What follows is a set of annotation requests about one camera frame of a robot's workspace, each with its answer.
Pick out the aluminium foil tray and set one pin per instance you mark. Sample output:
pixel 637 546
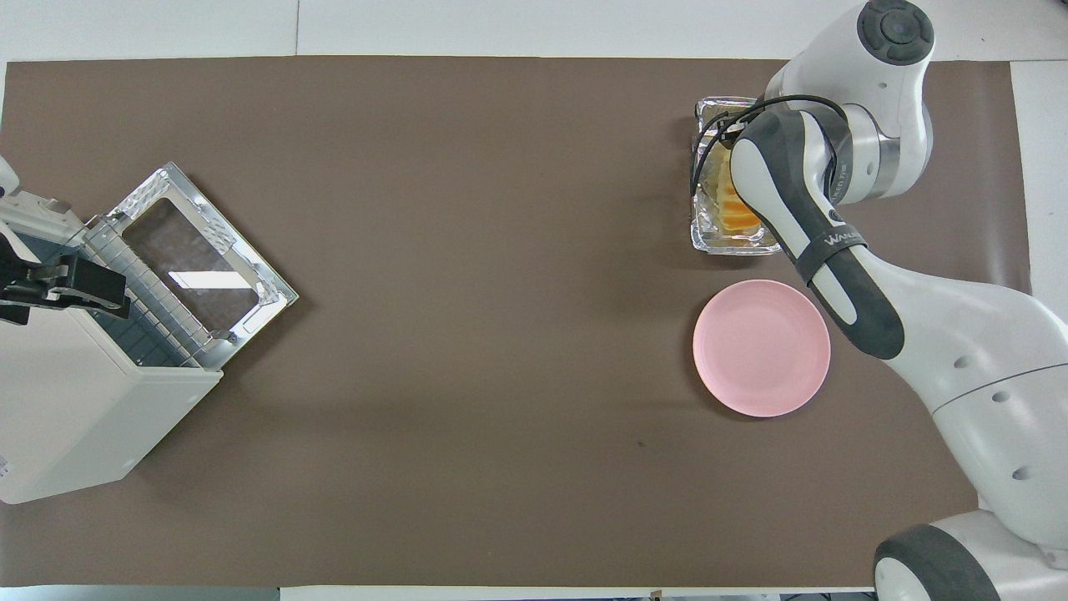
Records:
pixel 709 238

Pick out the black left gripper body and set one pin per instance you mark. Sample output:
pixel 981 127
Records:
pixel 67 284

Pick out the brown table mat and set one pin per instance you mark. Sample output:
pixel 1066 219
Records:
pixel 501 292

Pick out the sliced orange bread loaf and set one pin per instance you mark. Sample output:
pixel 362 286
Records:
pixel 738 219

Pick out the glass oven door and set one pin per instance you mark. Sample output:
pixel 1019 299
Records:
pixel 192 250

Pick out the cream toaster oven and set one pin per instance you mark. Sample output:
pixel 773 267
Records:
pixel 75 417

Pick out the pink round plate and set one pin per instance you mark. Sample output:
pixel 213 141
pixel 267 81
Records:
pixel 761 348

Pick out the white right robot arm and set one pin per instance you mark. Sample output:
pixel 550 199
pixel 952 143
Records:
pixel 959 334

